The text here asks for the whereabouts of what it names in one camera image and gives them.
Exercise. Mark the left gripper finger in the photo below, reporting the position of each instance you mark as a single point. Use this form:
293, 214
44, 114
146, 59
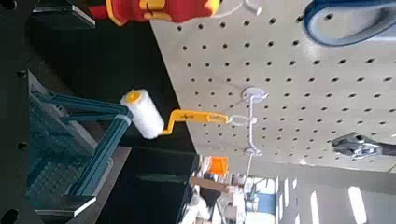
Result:
68, 14
62, 205

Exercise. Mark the blue grey plastic crate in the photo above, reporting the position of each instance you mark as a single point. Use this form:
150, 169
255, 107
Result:
49, 149

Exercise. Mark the red yellow screwdriver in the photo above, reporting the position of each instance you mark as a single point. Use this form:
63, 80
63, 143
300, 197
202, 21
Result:
174, 9

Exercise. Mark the yellow white paint roller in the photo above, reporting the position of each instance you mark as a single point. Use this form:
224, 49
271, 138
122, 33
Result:
144, 115

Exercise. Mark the orange plastic bin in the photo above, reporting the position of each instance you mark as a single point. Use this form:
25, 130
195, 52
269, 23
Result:
219, 165

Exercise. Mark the beige pegboard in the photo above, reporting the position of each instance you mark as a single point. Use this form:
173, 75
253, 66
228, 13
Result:
280, 87

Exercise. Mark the blue scissors on card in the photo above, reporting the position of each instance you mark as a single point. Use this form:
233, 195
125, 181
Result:
342, 39

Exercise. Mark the black adjustable wrench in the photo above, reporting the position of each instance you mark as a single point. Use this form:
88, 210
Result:
355, 146

